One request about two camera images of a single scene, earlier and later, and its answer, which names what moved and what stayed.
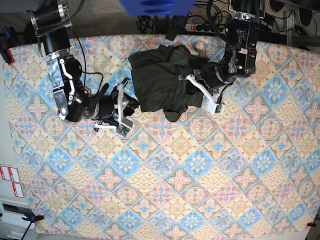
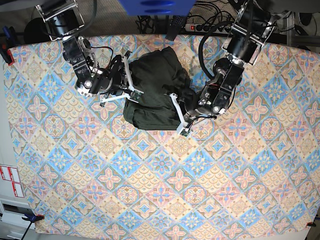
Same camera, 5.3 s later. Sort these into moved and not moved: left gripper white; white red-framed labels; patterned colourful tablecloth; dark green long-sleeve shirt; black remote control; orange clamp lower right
Moved: left gripper white; dark green long-sleeve shirt
Not moved: white red-framed labels; patterned colourful tablecloth; orange clamp lower right; black remote control
